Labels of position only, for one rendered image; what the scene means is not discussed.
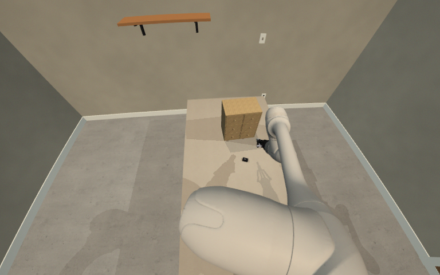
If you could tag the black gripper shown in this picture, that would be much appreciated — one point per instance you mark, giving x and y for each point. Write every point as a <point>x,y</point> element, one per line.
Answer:
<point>261,143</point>

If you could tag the small wooden chest of drawers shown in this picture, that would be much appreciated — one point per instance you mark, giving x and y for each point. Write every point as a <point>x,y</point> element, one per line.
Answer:
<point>240,106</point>

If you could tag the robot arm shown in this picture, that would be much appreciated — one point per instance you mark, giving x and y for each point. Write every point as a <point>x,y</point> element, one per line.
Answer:
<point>248,234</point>

